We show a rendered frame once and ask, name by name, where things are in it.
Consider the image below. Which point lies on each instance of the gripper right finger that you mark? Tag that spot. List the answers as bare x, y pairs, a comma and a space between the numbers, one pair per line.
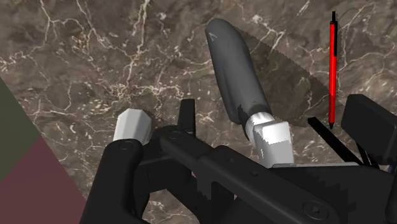
370, 127

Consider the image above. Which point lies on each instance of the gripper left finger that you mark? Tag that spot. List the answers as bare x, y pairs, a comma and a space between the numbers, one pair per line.
217, 167

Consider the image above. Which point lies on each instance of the red pen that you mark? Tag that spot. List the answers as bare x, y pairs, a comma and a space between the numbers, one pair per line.
332, 62

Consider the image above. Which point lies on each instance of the white hexagonal object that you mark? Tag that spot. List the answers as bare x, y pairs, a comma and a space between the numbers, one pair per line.
132, 125

